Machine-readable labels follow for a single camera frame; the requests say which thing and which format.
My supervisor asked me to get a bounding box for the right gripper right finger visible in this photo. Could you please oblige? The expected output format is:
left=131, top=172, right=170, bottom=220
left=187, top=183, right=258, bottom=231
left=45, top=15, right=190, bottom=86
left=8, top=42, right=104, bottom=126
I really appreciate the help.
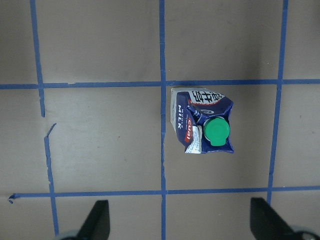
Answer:
left=250, top=197, right=295, bottom=240

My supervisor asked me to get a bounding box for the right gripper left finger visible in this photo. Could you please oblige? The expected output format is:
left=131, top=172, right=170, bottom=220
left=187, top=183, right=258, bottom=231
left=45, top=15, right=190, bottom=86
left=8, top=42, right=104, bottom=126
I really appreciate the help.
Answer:
left=76, top=200, right=111, bottom=240

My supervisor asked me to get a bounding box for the blue white milk carton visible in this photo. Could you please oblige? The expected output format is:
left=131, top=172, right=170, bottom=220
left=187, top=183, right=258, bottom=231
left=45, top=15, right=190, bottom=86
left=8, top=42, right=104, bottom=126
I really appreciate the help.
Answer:
left=170, top=87, right=234, bottom=154

